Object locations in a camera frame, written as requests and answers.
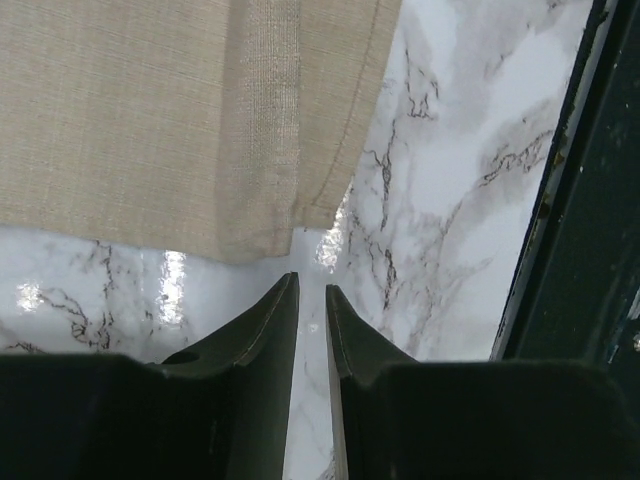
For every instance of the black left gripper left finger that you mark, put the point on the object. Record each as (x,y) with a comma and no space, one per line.
(218,409)

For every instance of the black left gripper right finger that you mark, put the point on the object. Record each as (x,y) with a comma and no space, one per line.
(394,417)

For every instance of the beige cloth napkin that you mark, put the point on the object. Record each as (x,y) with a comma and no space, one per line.
(213,128)

